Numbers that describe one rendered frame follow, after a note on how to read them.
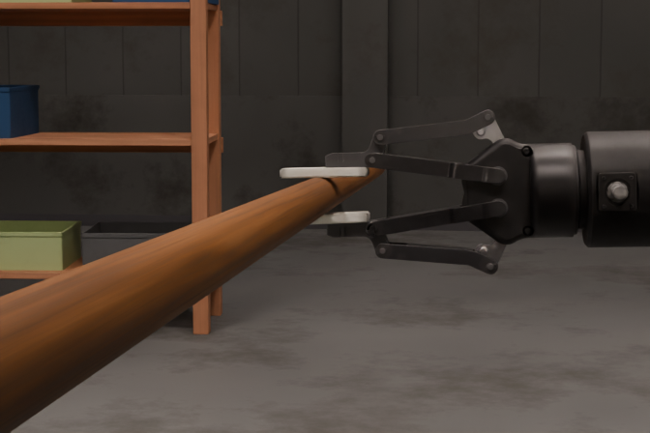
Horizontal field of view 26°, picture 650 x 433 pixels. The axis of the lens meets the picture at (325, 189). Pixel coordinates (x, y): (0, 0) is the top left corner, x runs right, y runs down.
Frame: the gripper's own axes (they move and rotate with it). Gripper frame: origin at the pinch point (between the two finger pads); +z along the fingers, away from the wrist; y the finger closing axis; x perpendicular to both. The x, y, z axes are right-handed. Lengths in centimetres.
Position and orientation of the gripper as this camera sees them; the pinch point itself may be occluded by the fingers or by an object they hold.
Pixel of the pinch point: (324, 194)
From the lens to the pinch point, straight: 113.7
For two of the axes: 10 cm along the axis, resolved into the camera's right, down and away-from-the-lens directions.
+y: 0.2, 10.0, 0.4
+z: -10.0, 0.2, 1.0
